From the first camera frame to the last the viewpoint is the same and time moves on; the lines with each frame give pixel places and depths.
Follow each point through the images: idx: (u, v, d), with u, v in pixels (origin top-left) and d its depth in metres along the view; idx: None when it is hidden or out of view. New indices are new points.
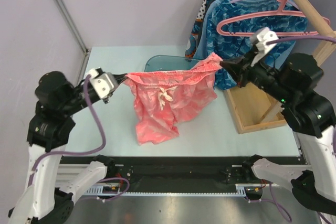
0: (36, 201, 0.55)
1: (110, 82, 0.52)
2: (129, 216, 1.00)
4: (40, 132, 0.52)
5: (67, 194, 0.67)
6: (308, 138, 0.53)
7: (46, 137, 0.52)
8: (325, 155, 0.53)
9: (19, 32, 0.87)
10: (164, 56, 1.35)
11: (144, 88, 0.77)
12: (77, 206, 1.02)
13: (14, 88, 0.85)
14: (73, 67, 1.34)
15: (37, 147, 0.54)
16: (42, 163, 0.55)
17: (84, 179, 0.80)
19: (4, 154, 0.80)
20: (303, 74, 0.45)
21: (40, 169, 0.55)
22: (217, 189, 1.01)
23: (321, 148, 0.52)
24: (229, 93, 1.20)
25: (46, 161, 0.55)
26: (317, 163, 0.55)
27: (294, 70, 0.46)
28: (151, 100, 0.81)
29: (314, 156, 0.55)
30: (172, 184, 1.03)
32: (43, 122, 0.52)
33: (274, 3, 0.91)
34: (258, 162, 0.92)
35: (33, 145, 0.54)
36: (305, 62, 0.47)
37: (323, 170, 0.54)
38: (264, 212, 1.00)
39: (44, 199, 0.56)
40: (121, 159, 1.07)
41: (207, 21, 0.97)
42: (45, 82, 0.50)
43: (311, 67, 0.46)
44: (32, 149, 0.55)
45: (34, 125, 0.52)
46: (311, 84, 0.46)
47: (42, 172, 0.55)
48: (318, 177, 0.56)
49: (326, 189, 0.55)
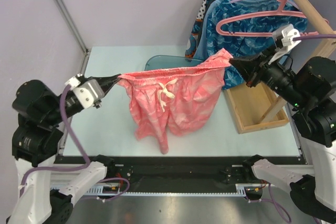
0: (31, 212, 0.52)
1: (94, 91, 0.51)
2: (129, 216, 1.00)
4: (23, 147, 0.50)
5: (66, 196, 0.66)
6: (317, 146, 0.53)
7: (30, 151, 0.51)
8: (332, 163, 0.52)
9: (19, 32, 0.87)
10: (164, 56, 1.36)
11: (142, 87, 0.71)
12: (77, 206, 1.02)
13: (14, 88, 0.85)
14: (73, 67, 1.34)
15: (23, 161, 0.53)
16: (31, 177, 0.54)
17: (85, 179, 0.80)
19: (4, 153, 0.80)
20: (323, 80, 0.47)
21: (29, 182, 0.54)
22: (218, 189, 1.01)
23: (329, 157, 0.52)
24: (229, 93, 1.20)
25: (35, 176, 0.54)
26: (321, 171, 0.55)
27: (314, 75, 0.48)
28: (150, 99, 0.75)
29: (319, 164, 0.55)
30: (172, 184, 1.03)
32: (25, 135, 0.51)
33: (274, 3, 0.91)
34: (259, 162, 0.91)
35: (19, 159, 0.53)
36: (327, 70, 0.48)
37: (325, 178, 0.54)
38: (263, 212, 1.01)
39: (39, 208, 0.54)
40: (121, 159, 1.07)
41: (207, 21, 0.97)
42: (24, 95, 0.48)
43: (331, 76, 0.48)
44: (19, 162, 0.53)
45: (17, 140, 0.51)
46: (328, 91, 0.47)
47: (32, 185, 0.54)
48: (319, 183, 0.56)
49: (325, 197, 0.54)
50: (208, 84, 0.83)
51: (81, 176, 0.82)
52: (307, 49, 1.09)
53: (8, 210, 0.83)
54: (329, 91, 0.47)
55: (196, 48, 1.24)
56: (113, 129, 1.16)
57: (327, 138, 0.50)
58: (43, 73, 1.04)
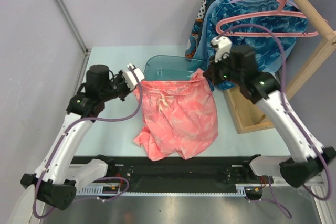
0: (56, 164, 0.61)
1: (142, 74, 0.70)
2: (129, 216, 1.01)
4: (81, 105, 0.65)
5: (70, 181, 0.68)
6: (262, 105, 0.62)
7: (85, 108, 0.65)
8: (278, 114, 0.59)
9: (19, 32, 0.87)
10: (164, 56, 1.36)
11: (149, 93, 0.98)
12: (77, 206, 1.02)
13: (14, 88, 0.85)
14: (73, 67, 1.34)
15: (73, 115, 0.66)
16: (74, 128, 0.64)
17: (86, 171, 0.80)
19: (4, 153, 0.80)
20: (238, 53, 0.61)
21: (71, 132, 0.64)
22: (217, 189, 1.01)
23: (272, 108, 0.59)
24: (229, 93, 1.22)
25: (78, 127, 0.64)
26: (281, 129, 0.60)
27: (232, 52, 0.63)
28: (153, 104, 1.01)
29: (275, 121, 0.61)
30: (172, 184, 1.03)
32: (84, 97, 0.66)
33: (274, 3, 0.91)
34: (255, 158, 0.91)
35: (70, 113, 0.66)
36: (241, 47, 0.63)
37: (285, 131, 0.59)
38: (263, 212, 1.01)
39: (63, 164, 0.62)
40: (121, 159, 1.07)
41: (207, 21, 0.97)
42: (96, 67, 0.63)
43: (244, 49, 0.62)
44: (70, 116, 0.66)
45: (75, 99, 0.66)
46: (245, 59, 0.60)
47: (71, 136, 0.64)
48: (289, 145, 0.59)
49: (295, 152, 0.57)
50: (202, 99, 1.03)
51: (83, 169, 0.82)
52: (307, 49, 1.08)
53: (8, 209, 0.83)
54: (246, 58, 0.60)
55: (196, 48, 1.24)
56: (113, 129, 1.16)
57: (263, 94, 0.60)
58: (43, 74, 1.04)
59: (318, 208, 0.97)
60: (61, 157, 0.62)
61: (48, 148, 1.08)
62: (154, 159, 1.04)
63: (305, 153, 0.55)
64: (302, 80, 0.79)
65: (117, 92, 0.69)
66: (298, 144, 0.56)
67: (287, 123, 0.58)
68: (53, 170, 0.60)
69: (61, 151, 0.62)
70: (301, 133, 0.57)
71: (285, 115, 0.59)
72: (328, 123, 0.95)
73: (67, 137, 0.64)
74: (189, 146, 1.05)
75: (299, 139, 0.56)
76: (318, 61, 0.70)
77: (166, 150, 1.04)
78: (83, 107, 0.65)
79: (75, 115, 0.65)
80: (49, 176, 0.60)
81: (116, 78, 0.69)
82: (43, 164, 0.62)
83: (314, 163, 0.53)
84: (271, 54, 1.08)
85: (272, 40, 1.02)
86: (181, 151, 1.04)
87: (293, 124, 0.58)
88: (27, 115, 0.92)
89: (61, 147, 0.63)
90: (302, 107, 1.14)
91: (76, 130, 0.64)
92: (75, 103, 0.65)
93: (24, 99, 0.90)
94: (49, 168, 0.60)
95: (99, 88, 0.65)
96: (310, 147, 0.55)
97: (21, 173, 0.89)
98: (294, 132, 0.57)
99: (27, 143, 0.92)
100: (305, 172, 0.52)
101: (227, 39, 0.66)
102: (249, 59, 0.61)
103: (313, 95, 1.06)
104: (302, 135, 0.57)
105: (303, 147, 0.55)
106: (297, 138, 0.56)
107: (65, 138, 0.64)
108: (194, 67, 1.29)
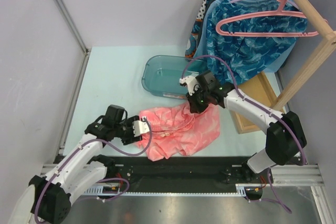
0: (67, 170, 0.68)
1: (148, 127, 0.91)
2: (129, 216, 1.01)
4: (97, 129, 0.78)
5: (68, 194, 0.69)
6: (229, 104, 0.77)
7: (100, 132, 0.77)
8: (238, 102, 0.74)
9: (19, 32, 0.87)
10: (164, 56, 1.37)
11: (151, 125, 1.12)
12: (77, 206, 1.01)
13: (14, 87, 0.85)
14: (73, 67, 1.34)
15: (91, 135, 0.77)
16: (89, 145, 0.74)
17: (85, 179, 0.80)
19: (4, 153, 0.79)
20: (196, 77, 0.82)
21: (85, 148, 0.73)
22: (217, 189, 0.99)
23: (233, 99, 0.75)
24: None
25: (93, 145, 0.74)
26: (248, 115, 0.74)
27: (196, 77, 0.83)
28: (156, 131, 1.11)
29: (242, 111, 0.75)
30: (172, 184, 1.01)
32: (101, 124, 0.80)
33: (274, 3, 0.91)
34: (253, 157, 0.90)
35: (88, 133, 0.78)
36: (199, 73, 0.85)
37: (250, 114, 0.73)
38: (263, 212, 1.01)
39: (72, 173, 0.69)
40: (121, 159, 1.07)
41: (207, 21, 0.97)
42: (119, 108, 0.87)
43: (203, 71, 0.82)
44: (86, 136, 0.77)
45: (94, 124, 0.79)
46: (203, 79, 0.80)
47: (85, 151, 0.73)
48: (259, 124, 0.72)
49: (263, 126, 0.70)
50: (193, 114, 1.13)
51: (81, 176, 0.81)
52: (307, 49, 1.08)
53: (8, 209, 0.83)
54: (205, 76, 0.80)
55: (196, 48, 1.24)
56: None
57: (224, 95, 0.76)
58: (43, 73, 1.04)
59: (318, 209, 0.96)
60: (72, 165, 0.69)
61: (48, 148, 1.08)
62: (154, 159, 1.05)
63: (268, 121, 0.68)
64: (302, 80, 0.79)
65: (123, 132, 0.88)
66: (261, 117, 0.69)
67: (249, 106, 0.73)
68: (63, 176, 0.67)
69: (74, 161, 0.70)
70: (260, 109, 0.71)
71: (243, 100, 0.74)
72: (328, 123, 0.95)
73: (82, 150, 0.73)
74: (190, 144, 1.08)
75: (260, 114, 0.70)
76: (318, 61, 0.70)
77: (170, 150, 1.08)
78: (99, 131, 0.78)
79: (91, 136, 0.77)
80: (58, 180, 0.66)
81: (126, 122, 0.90)
82: (55, 168, 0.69)
83: (278, 127, 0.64)
84: (271, 54, 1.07)
85: (272, 40, 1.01)
86: (183, 149, 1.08)
87: (252, 105, 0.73)
88: (27, 114, 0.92)
89: (75, 156, 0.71)
90: (302, 107, 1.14)
91: (90, 147, 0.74)
92: (93, 127, 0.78)
93: (24, 99, 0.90)
94: (61, 172, 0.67)
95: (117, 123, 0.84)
96: (269, 115, 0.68)
97: (21, 173, 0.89)
98: (255, 111, 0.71)
99: (27, 143, 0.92)
100: (276, 137, 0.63)
101: (191, 76, 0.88)
102: (205, 76, 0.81)
103: (313, 95, 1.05)
104: (261, 110, 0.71)
105: (264, 117, 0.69)
106: (259, 114, 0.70)
107: (79, 151, 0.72)
108: (194, 67, 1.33)
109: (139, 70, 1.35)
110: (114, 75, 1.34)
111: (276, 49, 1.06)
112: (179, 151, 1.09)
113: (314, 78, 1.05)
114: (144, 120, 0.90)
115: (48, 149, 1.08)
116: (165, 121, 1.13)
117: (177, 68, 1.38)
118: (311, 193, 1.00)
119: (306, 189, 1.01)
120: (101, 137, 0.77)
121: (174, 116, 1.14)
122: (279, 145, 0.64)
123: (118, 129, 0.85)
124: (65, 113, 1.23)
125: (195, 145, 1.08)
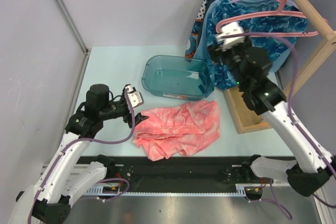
0: (52, 183, 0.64)
1: (139, 97, 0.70)
2: (129, 216, 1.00)
4: (79, 124, 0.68)
5: (64, 197, 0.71)
6: (270, 116, 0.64)
7: (83, 128, 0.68)
8: (285, 125, 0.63)
9: (19, 32, 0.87)
10: (164, 56, 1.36)
11: (153, 126, 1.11)
12: (77, 205, 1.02)
13: (14, 87, 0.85)
14: (73, 66, 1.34)
15: (71, 134, 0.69)
16: (71, 148, 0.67)
17: (84, 181, 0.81)
19: (4, 152, 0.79)
20: (256, 65, 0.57)
21: (67, 152, 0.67)
22: (217, 189, 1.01)
23: (279, 120, 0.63)
24: (229, 92, 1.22)
25: (75, 148, 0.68)
26: (290, 141, 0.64)
27: (249, 62, 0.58)
28: (155, 131, 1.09)
29: (284, 134, 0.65)
30: (172, 185, 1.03)
32: (83, 117, 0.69)
33: (274, 3, 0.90)
34: (256, 160, 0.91)
35: (69, 132, 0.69)
36: (259, 55, 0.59)
37: (294, 144, 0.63)
38: (263, 212, 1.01)
39: (58, 184, 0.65)
40: (120, 160, 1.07)
41: (207, 21, 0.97)
42: (97, 87, 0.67)
43: (263, 60, 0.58)
44: (67, 136, 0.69)
45: (74, 118, 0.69)
46: (261, 73, 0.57)
47: (68, 156, 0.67)
48: (297, 157, 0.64)
49: (305, 163, 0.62)
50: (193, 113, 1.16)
51: (82, 176, 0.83)
52: (307, 49, 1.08)
53: (8, 208, 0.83)
54: (264, 72, 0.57)
55: (196, 48, 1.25)
56: (111, 128, 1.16)
57: (269, 107, 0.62)
58: (44, 73, 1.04)
59: (318, 208, 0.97)
60: (57, 176, 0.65)
61: (48, 147, 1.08)
62: (154, 159, 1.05)
63: (316, 164, 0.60)
64: (302, 80, 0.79)
65: (116, 114, 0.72)
66: (310, 156, 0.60)
67: (298, 137, 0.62)
68: (48, 189, 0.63)
69: (57, 171, 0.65)
70: (310, 145, 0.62)
71: (293, 126, 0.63)
72: (329, 123, 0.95)
73: (64, 157, 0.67)
74: (190, 144, 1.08)
75: (308, 151, 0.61)
76: (319, 61, 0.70)
77: (170, 150, 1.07)
78: (81, 127, 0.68)
79: (72, 135, 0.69)
80: (44, 195, 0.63)
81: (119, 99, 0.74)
82: (40, 183, 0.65)
83: (325, 174, 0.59)
84: (271, 54, 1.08)
85: (272, 40, 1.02)
86: (183, 149, 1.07)
87: (301, 135, 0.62)
88: (27, 114, 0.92)
89: (58, 165, 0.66)
90: (302, 107, 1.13)
91: (73, 151, 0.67)
92: (74, 121, 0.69)
93: (24, 99, 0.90)
94: (44, 187, 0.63)
95: (98, 108, 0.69)
96: (319, 157, 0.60)
97: (21, 173, 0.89)
98: (303, 145, 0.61)
99: (27, 142, 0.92)
100: (319, 184, 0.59)
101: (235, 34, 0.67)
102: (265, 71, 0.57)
103: (313, 95, 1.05)
104: (311, 145, 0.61)
105: (314, 158, 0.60)
106: (307, 151, 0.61)
107: (61, 158, 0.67)
108: (195, 67, 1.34)
109: (139, 70, 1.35)
110: (114, 75, 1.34)
111: (276, 50, 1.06)
112: (179, 151, 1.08)
113: (314, 78, 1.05)
114: (128, 91, 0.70)
115: (48, 149, 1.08)
116: (164, 122, 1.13)
117: (177, 68, 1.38)
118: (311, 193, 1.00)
119: None
120: (83, 133, 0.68)
121: (174, 116, 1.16)
122: (313, 187, 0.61)
123: (106, 114, 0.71)
124: (65, 112, 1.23)
125: (195, 146, 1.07)
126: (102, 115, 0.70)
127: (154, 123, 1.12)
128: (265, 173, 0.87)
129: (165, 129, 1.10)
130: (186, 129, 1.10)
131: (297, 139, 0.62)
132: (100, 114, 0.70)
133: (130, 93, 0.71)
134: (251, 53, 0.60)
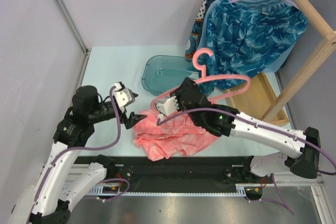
0: (44, 196, 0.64)
1: (129, 95, 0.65)
2: (129, 216, 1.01)
4: (67, 132, 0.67)
5: (63, 203, 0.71)
6: (238, 132, 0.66)
7: (72, 136, 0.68)
8: (251, 132, 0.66)
9: (19, 31, 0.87)
10: (164, 56, 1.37)
11: (150, 127, 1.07)
12: (77, 206, 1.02)
13: (14, 87, 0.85)
14: (73, 67, 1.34)
15: (60, 144, 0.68)
16: (61, 159, 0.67)
17: (82, 184, 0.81)
19: (4, 154, 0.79)
20: (193, 103, 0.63)
21: (58, 163, 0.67)
22: (217, 189, 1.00)
23: (245, 130, 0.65)
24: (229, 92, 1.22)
25: (65, 158, 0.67)
26: (265, 140, 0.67)
27: (187, 104, 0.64)
28: (155, 131, 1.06)
29: (257, 138, 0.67)
30: (172, 185, 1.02)
32: (71, 124, 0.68)
33: (274, 3, 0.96)
34: (253, 162, 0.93)
35: (58, 141, 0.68)
36: (191, 94, 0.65)
37: (270, 141, 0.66)
38: (263, 212, 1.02)
39: (51, 196, 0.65)
40: (120, 159, 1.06)
41: (207, 21, 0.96)
42: (81, 92, 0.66)
43: (195, 95, 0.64)
44: (56, 147, 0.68)
45: (62, 126, 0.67)
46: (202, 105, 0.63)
47: (59, 167, 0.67)
48: (282, 149, 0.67)
49: (289, 151, 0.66)
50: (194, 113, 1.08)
51: (82, 178, 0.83)
52: (307, 49, 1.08)
53: (8, 208, 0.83)
54: (203, 104, 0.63)
55: (196, 48, 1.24)
56: (111, 129, 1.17)
57: (229, 126, 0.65)
58: (44, 74, 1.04)
59: (318, 208, 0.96)
60: (49, 189, 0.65)
61: (49, 148, 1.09)
62: (154, 159, 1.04)
63: (295, 147, 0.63)
64: (302, 80, 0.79)
65: (108, 115, 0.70)
66: (287, 144, 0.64)
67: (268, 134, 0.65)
68: (42, 203, 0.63)
69: (49, 183, 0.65)
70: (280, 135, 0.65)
71: (258, 128, 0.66)
72: (329, 123, 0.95)
73: (54, 168, 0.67)
74: (190, 144, 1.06)
75: (284, 140, 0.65)
76: (319, 61, 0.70)
77: (170, 150, 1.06)
78: (70, 135, 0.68)
79: (61, 144, 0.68)
80: (38, 209, 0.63)
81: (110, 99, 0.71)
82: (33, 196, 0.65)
83: (311, 150, 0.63)
84: (271, 54, 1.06)
85: (272, 40, 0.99)
86: (183, 149, 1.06)
87: (269, 131, 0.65)
88: (26, 114, 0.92)
89: (49, 178, 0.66)
90: (302, 107, 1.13)
91: (63, 161, 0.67)
92: (62, 129, 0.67)
93: (24, 100, 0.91)
94: (38, 201, 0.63)
95: (87, 113, 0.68)
96: (295, 140, 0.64)
97: (21, 173, 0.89)
98: (276, 138, 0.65)
99: (27, 143, 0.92)
100: (311, 163, 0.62)
101: (166, 111, 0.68)
102: (204, 103, 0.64)
103: (314, 95, 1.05)
104: (282, 134, 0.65)
105: (291, 143, 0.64)
106: (283, 140, 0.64)
107: (52, 170, 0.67)
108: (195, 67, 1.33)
109: (139, 71, 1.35)
110: (114, 75, 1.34)
111: (276, 49, 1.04)
112: (179, 151, 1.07)
113: (315, 77, 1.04)
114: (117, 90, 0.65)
115: (48, 149, 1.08)
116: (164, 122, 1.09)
117: (177, 69, 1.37)
118: (311, 193, 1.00)
119: (306, 189, 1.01)
120: (75, 139, 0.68)
121: None
122: (309, 168, 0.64)
123: (96, 116, 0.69)
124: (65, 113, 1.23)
125: (195, 146, 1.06)
126: (91, 118, 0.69)
127: (154, 123, 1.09)
128: (264, 170, 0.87)
129: (165, 129, 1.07)
130: (186, 129, 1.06)
131: (269, 136, 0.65)
132: (90, 118, 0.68)
133: (118, 91, 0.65)
134: (186, 94, 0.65)
